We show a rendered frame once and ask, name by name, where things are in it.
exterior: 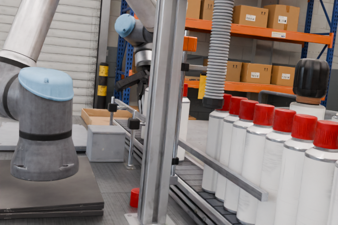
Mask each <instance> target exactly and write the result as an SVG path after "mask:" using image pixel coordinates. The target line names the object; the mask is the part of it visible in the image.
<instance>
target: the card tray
mask: <svg viewBox="0 0 338 225"><path fill-rule="evenodd" d="M81 117H82V119H83V120H84V121H85V123H86V124H87V125H107V126H109V124H110V112H109V111H108V110H107V109H92V108H82V109H81ZM129 118H132V113H130V112H129V111H127V110H117V112H114V116H113V119H122V120H128V119H129Z"/></svg>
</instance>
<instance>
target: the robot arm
mask: <svg viewBox="0 0 338 225"><path fill-rule="evenodd" d="M59 1H60V0H21V2H20V5H19V7H18V10H17V13H16V15H15V18H14V20H13V23H12V25H11V28H10V30H9V33H8V35H7V38H6V40H5V43H4V45H3V48H2V50H1V51H0V117H3V118H7V119H12V120H16V121H19V140H18V143H17V145H16V148H15V151H14V154H13V157H12V160H11V174H12V175H13V176H14V177H16V178H19V179H22V180H28V181H54V180H60V179H64V178H68V177H70V176H72V175H74V174H76V173H77V172H78V165H79V161H78V157H77V153H76V150H75V147H74V144H73V140H72V106H73V96H74V91H73V81H72V78H71V77H70V76H69V75H68V74H67V73H65V72H62V71H59V70H55V69H50V68H49V69H48V68H44V67H37V65H36V63H37V60H38V57H39V55H40V52H41V49H42V46H43V44H44V41H45V38H46V36H47V33H48V30H49V28H50V25H51V22H52V19H53V17H54V14H55V11H56V9H57V6H58V3H59ZM125 1H126V2H127V3H128V5H129V6H130V7H131V9H132V10H133V11H134V13H135V14H136V16H137V17H138V18H139V19H138V20H137V19H135V18H134V17H133V16H131V15H130V14H123V15H121V16H120V17H119V18H118V19H117V20H116V22H115V30H116V32H117V33H118V34H119V35H120V36H121V37H122V38H124V39H125V40H126V41H127V42H128V43H130V44H131V45H132V46H133V47H134V52H135V66H136V71H137V73H135V74H133V75H131V76H128V77H126V78H124V79H121V80H118V81H117V82H116V84H115V86H114V88H115V90H116V91H117V92H120V91H124V90H125V89H127V88H129V87H131V86H133V85H135V84H138V85H137V91H136V93H137V103H138V109H139V112H140V113H141V114H143V107H144V96H145V89H146V88H148V83H149V76H150V66H151V55H152V44H153V33H154V22H155V11H156V0H125Z"/></svg>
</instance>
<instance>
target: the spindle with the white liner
mask: <svg viewBox="0 0 338 225"><path fill-rule="evenodd" d="M328 79H329V65H328V62H327V61H325V60H321V59H312V58H304V59H300V60H299V61H298V63H297V65H296V67H295V74H294V81H293V93H294V94H296V95H297V96H296V101H297V102H292V103H290V110H294V111H296V112H297V113H296V114H305V115H312V116H316V117H317V118H318V120H324V114H325V107H324V106H322V105H320V103H321V98H324V97H325V96H326V94H327V86H328Z"/></svg>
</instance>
